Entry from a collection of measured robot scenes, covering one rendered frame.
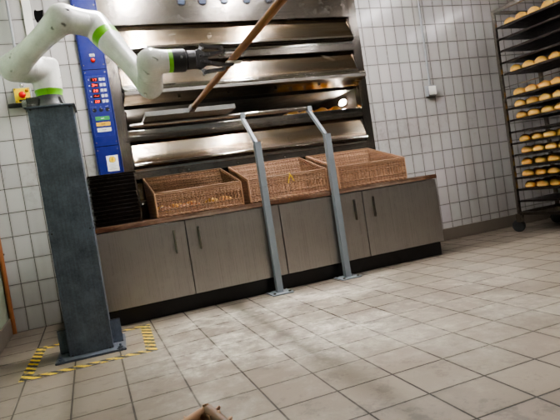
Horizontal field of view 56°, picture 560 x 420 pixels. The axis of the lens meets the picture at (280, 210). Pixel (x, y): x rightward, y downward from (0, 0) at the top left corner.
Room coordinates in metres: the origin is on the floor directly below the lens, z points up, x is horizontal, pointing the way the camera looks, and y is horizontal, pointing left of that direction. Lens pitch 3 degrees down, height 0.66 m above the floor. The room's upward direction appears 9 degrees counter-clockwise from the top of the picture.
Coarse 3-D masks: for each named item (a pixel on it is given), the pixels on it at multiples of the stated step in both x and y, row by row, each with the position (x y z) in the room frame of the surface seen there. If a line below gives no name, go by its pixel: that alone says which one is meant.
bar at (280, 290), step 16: (240, 112) 3.48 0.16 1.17; (256, 112) 3.52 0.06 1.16; (272, 112) 3.56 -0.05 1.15; (320, 128) 3.51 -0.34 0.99; (256, 144) 3.27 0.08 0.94; (256, 160) 3.29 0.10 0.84; (336, 176) 3.44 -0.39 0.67; (336, 192) 3.44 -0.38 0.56; (336, 208) 3.43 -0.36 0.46; (272, 224) 3.28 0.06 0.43; (336, 224) 3.46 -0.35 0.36; (272, 240) 3.28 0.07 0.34; (272, 256) 3.27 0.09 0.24
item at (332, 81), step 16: (272, 80) 3.82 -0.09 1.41; (288, 80) 3.86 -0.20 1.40; (304, 80) 3.90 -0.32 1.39; (320, 80) 3.96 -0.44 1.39; (336, 80) 4.04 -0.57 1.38; (352, 80) 4.12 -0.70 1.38; (128, 96) 3.49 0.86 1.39; (160, 96) 3.61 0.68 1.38; (176, 96) 3.67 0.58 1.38; (192, 96) 3.73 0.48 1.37; (208, 96) 3.80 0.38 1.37; (224, 96) 3.87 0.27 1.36
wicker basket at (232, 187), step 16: (160, 176) 3.64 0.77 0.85; (176, 176) 3.68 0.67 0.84; (192, 176) 3.71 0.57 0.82; (208, 176) 3.75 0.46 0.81; (224, 176) 3.70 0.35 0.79; (160, 192) 3.18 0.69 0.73; (176, 192) 3.21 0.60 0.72; (192, 192) 3.25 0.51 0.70; (208, 192) 3.29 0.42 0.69; (224, 192) 3.32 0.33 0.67; (240, 192) 3.39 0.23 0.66; (160, 208) 3.18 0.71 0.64; (176, 208) 3.21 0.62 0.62; (192, 208) 3.25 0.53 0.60; (208, 208) 3.28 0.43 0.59
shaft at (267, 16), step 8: (280, 0) 1.69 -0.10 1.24; (272, 8) 1.76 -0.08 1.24; (280, 8) 1.75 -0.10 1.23; (264, 16) 1.83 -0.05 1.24; (272, 16) 1.80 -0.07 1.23; (256, 24) 1.92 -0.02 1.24; (264, 24) 1.87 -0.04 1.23; (256, 32) 1.95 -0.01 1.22; (248, 40) 2.03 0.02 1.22; (240, 48) 2.13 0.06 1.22; (232, 56) 2.24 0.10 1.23; (224, 72) 2.44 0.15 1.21; (216, 80) 2.56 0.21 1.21; (208, 88) 2.71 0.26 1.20; (200, 96) 2.89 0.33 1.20; (192, 104) 3.09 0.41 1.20
